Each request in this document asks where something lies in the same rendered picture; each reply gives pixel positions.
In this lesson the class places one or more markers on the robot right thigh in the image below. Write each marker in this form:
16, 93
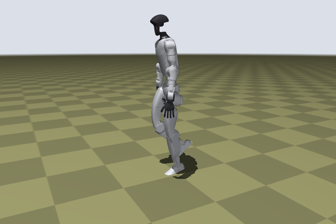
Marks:
156, 113

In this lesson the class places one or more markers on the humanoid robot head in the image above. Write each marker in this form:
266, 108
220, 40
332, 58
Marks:
158, 21

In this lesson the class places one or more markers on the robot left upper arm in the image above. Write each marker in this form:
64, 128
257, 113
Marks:
170, 47

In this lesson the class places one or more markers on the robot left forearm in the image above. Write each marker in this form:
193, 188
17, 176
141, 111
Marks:
171, 83

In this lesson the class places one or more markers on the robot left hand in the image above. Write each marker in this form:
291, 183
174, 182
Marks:
169, 106

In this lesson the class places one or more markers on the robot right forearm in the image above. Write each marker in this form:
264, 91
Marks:
159, 79

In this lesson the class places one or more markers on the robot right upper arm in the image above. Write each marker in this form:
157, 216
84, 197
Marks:
157, 65

